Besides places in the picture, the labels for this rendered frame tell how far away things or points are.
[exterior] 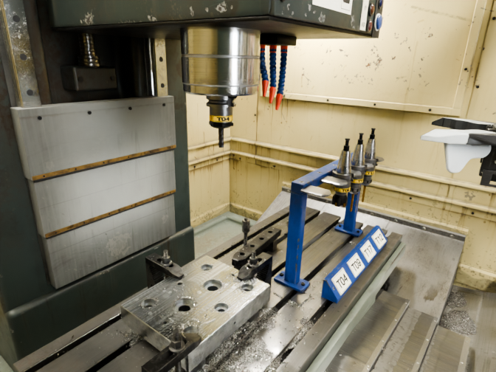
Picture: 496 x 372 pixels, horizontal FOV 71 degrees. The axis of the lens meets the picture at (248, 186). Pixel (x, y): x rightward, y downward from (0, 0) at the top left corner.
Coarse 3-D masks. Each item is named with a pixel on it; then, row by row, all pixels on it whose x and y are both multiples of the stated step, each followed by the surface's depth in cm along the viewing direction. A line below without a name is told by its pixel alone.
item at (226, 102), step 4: (208, 96) 72; (212, 96) 71; (216, 96) 71; (212, 100) 72; (216, 100) 71; (220, 100) 71; (224, 100) 71; (228, 100) 72; (232, 100) 73; (208, 104) 72; (212, 104) 71; (216, 104) 71; (220, 104) 71; (224, 104) 71; (228, 104) 73; (232, 104) 73
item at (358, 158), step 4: (356, 144) 110; (356, 148) 110; (360, 148) 110; (364, 148) 110; (356, 152) 110; (360, 152) 110; (364, 152) 111; (352, 156) 112; (356, 156) 110; (360, 156) 110; (364, 156) 111; (352, 160) 112; (356, 160) 110; (360, 160) 110; (364, 160) 111; (352, 164) 112; (356, 164) 111; (360, 164) 111; (364, 164) 112
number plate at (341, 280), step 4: (340, 272) 103; (344, 272) 104; (336, 276) 101; (340, 276) 102; (344, 276) 103; (332, 280) 99; (336, 280) 100; (340, 280) 101; (344, 280) 102; (348, 280) 104; (336, 284) 99; (340, 284) 101; (344, 284) 102; (348, 284) 103; (336, 288) 99; (340, 288) 100; (344, 288) 101; (340, 292) 99
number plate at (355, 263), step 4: (356, 256) 112; (352, 260) 110; (356, 260) 111; (360, 260) 113; (348, 264) 107; (352, 264) 109; (356, 264) 110; (360, 264) 112; (352, 268) 108; (356, 268) 109; (360, 268) 111; (352, 272) 107; (356, 272) 108; (356, 276) 107
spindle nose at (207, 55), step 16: (192, 32) 63; (208, 32) 62; (224, 32) 62; (240, 32) 63; (256, 32) 66; (192, 48) 64; (208, 48) 63; (224, 48) 63; (240, 48) 64; (256, 48) 67; (192, 64) 65; (208, 64) 64; (224, 64) 64; (240, 64) 65; (256, 64) 68; (192, 80) 66; (208, 80) 65; (224, 80) 65; (240, 80) 66; (256, 80) 69; (224, 96) 66
